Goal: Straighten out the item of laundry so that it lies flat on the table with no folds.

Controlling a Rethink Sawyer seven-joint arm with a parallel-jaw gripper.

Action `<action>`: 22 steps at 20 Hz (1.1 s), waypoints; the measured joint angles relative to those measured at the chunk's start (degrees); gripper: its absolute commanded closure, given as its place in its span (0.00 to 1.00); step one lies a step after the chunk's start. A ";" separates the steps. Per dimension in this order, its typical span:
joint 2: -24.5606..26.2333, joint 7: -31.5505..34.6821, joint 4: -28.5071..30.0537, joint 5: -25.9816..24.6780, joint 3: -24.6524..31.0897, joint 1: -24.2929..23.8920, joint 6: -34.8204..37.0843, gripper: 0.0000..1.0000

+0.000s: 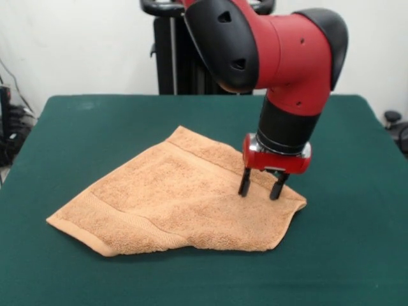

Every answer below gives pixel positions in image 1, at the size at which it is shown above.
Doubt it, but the black robot pedestal with handle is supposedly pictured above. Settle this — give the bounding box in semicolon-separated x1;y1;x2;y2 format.
139;0;275;96

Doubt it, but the black cable bundle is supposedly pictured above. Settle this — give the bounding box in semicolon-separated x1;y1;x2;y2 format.
8;104;36;129

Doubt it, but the black office chair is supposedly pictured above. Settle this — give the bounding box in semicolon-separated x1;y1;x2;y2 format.
383;110;408;160

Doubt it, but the black bag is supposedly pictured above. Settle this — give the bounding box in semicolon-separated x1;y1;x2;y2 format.
0;129;25;167

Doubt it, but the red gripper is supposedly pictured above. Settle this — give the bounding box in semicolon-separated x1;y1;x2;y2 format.
237;133;313;201

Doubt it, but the black box with red mark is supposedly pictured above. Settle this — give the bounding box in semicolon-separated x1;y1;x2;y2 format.
0;85;13;141

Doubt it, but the dark green table cloth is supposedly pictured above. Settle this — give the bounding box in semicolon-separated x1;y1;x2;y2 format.
0;94;408;306

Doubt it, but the peach terry towel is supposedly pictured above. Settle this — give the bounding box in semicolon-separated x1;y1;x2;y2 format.
45;124;307;257

